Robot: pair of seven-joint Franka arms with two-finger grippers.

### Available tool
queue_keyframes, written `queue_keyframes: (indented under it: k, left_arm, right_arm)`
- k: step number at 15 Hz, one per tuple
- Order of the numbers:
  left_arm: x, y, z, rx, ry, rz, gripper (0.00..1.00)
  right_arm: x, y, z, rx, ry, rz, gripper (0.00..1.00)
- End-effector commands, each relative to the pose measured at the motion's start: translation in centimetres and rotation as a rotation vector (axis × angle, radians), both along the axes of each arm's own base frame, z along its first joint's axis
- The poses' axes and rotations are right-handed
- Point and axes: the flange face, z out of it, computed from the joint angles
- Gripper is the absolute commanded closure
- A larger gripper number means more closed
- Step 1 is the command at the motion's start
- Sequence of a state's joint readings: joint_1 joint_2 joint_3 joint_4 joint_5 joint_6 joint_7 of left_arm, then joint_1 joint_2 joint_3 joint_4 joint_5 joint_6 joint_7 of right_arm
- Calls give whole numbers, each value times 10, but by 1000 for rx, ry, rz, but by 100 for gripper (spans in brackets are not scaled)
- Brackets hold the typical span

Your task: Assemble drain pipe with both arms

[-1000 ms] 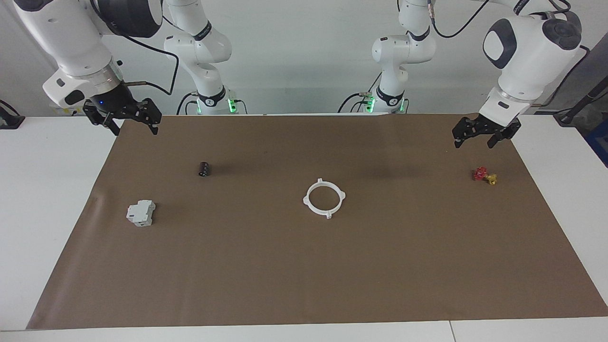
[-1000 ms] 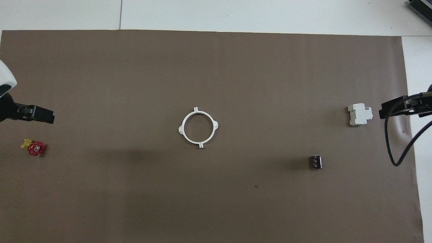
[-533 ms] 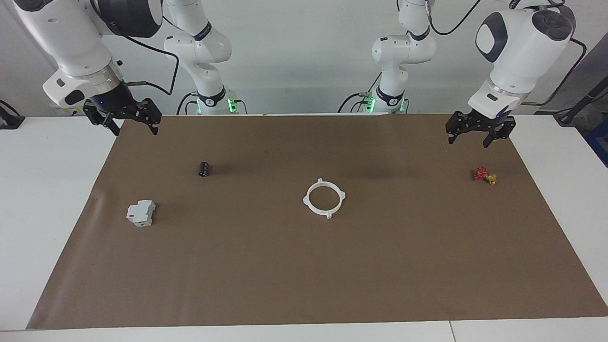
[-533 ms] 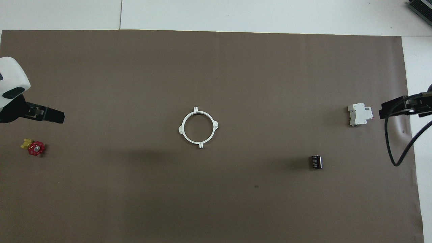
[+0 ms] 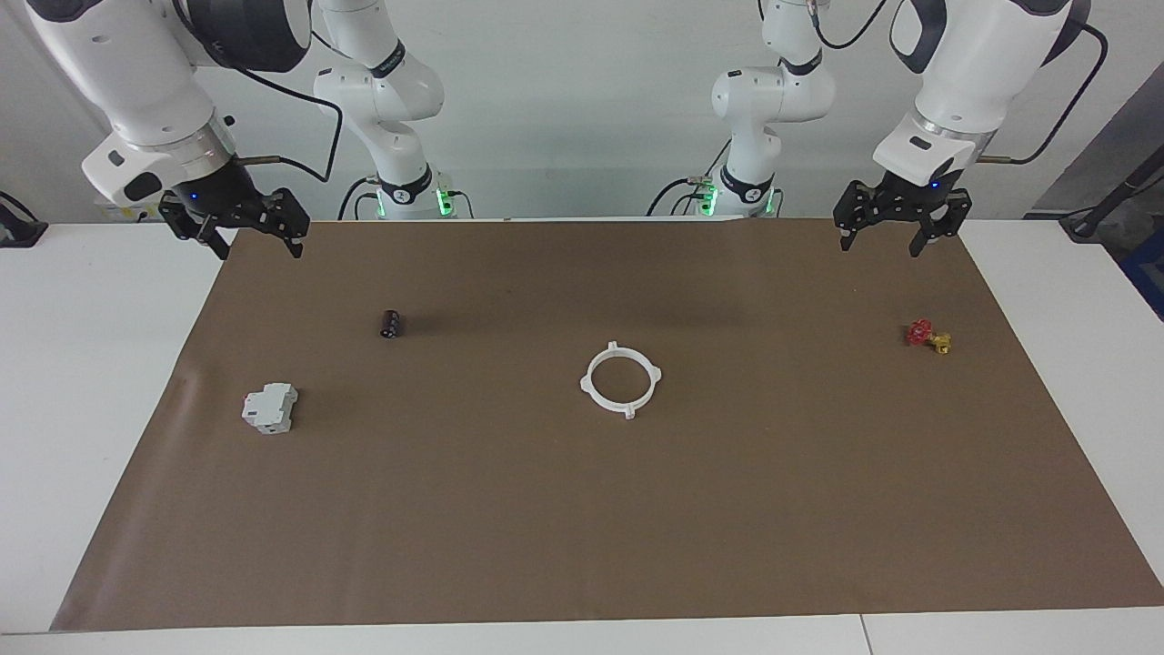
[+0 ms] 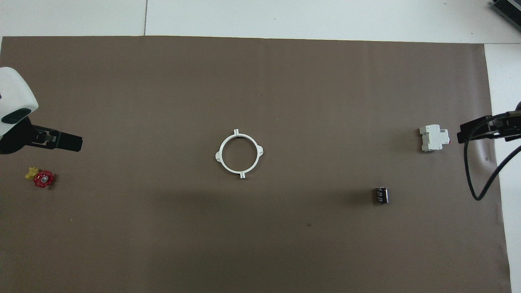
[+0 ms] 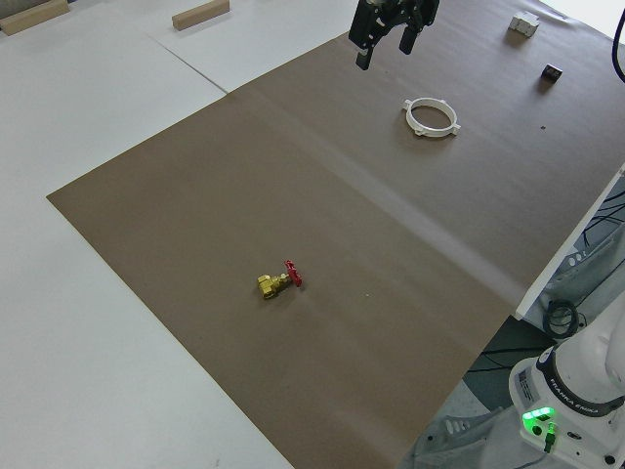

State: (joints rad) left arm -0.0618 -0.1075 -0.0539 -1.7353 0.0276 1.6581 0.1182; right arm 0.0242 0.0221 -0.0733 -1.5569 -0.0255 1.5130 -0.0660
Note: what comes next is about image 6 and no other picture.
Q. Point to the brown paper table mat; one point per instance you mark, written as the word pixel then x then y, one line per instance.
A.
pixel 260 244

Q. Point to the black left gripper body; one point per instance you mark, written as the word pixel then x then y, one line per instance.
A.
pixel 24 138

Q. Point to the red yellow valve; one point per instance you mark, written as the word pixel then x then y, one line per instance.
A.
pixel 43 179

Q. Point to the white circuit breaker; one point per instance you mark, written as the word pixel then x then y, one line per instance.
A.
pixel 433 138

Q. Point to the white half pipe clamp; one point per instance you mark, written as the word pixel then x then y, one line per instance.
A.
pixel 258 156
pixel 220 156

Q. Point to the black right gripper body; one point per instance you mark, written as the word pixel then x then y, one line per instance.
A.
pixel 511 126

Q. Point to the black cylindrical capacitor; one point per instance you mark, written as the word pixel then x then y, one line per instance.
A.
pixel 381 195

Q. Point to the dark grey device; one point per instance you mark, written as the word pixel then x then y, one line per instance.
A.
pixel 508 10

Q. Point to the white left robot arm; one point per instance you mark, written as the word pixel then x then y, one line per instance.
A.
pixel 12 97

